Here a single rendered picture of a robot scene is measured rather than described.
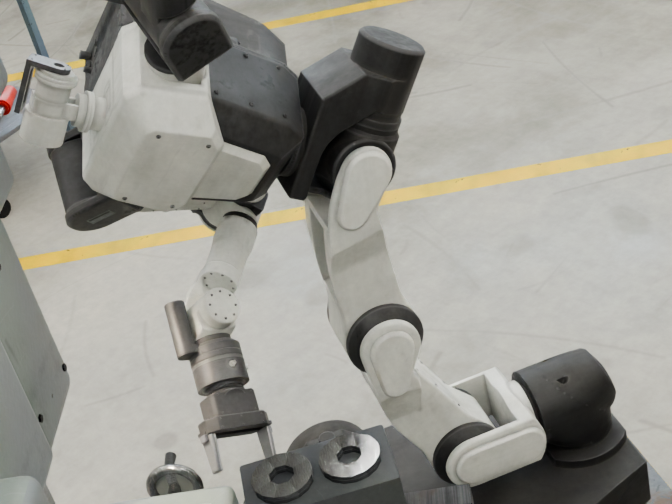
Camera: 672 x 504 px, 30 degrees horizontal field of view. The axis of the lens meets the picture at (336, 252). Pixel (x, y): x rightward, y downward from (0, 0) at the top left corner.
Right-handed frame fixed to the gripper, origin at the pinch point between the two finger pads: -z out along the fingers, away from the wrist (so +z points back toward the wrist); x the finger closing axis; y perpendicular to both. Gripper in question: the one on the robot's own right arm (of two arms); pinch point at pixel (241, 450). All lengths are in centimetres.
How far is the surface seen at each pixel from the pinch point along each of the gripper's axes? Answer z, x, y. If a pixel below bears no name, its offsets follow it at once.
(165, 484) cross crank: 9, -15, -55
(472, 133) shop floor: 143, -225, -134
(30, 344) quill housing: 13.0, 41.5, 21.8
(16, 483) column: -12, 59, 50
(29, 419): 1, 46, 26
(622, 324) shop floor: 36, -181, -64
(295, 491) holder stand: -13.3, 9.4, 25.5
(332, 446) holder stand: -8.0, 1.6, 26.2
